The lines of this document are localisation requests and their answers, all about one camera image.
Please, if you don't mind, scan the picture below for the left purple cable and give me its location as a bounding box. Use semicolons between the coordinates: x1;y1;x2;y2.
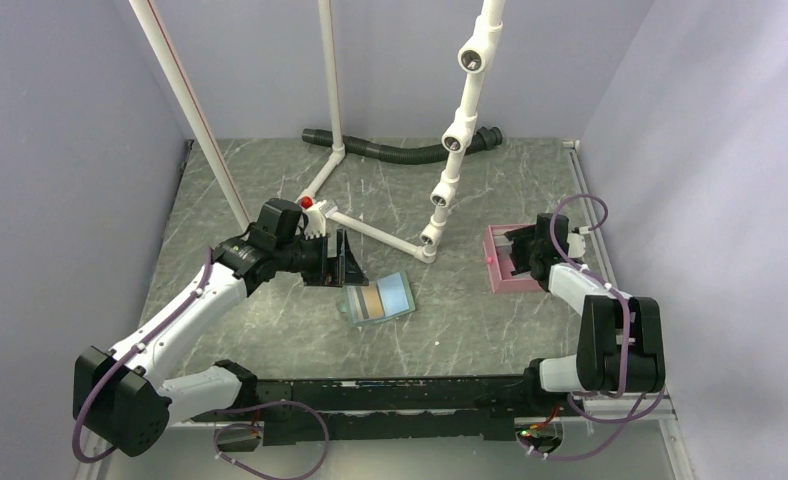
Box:
70;246;330;480

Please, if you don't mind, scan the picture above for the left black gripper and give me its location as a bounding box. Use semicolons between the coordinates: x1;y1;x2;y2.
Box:
275;229;368;287

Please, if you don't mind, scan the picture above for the black corrugated hose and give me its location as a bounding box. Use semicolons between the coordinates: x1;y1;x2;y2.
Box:
301;127;504;167

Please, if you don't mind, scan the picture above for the white PVC pipe frame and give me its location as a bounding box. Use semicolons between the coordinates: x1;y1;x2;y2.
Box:
129;1;505;264

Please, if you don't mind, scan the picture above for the pink plastic card tray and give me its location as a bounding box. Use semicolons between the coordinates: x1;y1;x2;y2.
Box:
483;224;542;294

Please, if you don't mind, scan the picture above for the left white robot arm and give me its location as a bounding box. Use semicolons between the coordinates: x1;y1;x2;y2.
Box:
71;198;369;463

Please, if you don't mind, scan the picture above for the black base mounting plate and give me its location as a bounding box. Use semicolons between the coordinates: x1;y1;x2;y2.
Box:
195;360;584;446

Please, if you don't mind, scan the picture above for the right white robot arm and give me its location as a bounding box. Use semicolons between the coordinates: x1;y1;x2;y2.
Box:
503;214;666;415

